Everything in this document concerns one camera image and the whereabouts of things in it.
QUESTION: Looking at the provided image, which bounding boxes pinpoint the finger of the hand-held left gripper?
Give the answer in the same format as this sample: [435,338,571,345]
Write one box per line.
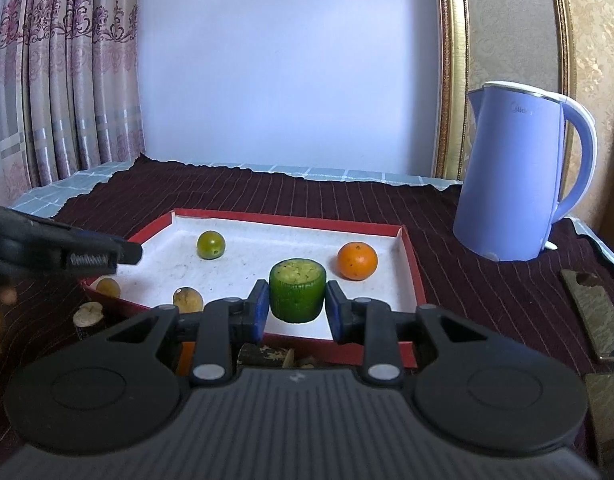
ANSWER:
[62,227,144,275]

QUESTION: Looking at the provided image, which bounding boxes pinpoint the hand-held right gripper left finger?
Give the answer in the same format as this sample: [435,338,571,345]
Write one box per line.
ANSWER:
[94,280,270,386]

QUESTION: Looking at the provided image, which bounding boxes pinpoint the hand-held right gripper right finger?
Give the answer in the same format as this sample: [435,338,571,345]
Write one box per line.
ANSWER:
[324,281,492,383]

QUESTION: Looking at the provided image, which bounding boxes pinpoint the green cucumber piece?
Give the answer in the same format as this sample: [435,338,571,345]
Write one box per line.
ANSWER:
[269,258,328,324]

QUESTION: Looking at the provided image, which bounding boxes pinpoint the orange mandarin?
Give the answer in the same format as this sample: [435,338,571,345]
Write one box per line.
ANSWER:
[177,342,195,376]
[336,241,378,281]

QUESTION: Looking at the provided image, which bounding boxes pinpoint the red cardboard tray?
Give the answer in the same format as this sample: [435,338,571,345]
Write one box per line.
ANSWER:
[81,208,428,368]

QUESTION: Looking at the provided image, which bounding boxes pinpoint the dark sugarcane piece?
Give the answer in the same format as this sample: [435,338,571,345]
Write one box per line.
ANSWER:
[73,302,105,341]

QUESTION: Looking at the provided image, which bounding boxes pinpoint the green tomato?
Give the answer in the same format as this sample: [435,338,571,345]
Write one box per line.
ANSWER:
[196,230,226,261]

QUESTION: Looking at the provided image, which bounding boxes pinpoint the person's left hand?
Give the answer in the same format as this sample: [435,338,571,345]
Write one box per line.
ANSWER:
[0,285,18,366]

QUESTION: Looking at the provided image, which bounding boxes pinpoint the dark striped table cloth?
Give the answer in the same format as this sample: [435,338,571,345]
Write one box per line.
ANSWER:
[0,155,614,480]

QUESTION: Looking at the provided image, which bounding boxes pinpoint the pink patterned curtain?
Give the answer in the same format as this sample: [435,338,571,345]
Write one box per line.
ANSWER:
[0,0,145,206]

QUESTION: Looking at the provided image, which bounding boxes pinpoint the blue electric kettle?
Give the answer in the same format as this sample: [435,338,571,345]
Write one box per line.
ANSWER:
[453,81,598,262]

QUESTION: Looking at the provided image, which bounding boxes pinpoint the dark smartphone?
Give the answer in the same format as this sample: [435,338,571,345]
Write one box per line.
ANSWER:
[560,269,614,363]

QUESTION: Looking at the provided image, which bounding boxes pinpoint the dark glossy flat case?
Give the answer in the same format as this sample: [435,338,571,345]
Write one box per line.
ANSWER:
[584,371,614,466]

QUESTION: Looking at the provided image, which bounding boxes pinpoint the gold framed wall panel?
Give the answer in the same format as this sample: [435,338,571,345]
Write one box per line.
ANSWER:
[433,0,578,181]

